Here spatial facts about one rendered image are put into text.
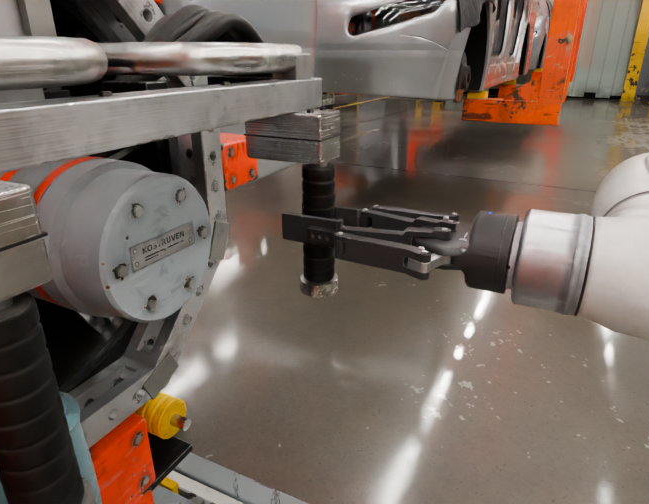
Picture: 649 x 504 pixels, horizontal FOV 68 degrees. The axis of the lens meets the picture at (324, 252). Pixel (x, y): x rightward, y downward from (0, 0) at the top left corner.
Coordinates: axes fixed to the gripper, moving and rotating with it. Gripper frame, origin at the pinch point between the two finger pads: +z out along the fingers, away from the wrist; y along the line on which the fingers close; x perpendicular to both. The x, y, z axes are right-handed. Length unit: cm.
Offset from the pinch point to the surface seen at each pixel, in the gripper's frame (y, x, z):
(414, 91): 236, -3, 59
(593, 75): 1282, -32, -56
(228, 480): 20, -75, 34
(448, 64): 250, 11, 44
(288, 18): 56, 24, 36
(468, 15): 261, 37, 38
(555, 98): 344, -13, -12
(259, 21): 44, 23, 36
